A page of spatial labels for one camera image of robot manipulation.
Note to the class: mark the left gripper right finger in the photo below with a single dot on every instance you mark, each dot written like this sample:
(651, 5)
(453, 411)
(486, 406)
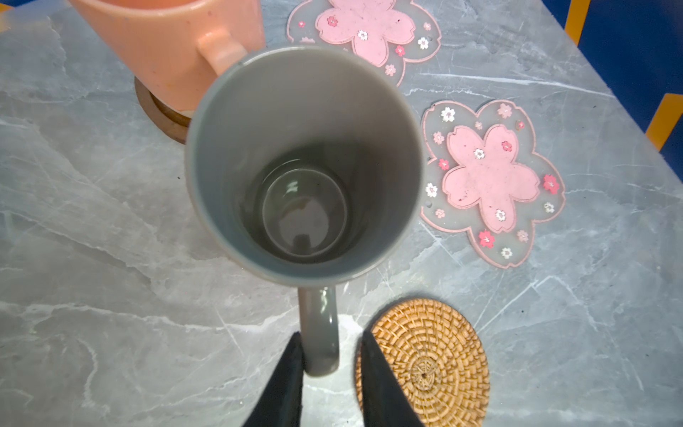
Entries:
(383, 401)

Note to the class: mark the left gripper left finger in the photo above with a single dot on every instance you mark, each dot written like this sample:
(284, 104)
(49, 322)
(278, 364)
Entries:
(280, 403)

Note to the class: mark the woven rattan round coaster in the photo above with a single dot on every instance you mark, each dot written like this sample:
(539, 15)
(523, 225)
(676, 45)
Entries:
(438, 360)

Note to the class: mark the grey green mug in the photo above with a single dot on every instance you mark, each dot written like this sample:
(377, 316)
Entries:
(306, 166)

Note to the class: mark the pink flower coaster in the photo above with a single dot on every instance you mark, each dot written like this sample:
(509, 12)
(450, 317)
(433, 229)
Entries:
(485, 178)
(388, 34)

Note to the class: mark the brown wooden round coaster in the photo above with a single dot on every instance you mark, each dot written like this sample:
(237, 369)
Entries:
(170, 122)

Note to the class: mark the orange peach mug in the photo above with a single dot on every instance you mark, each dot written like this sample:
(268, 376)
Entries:
(177, 48)

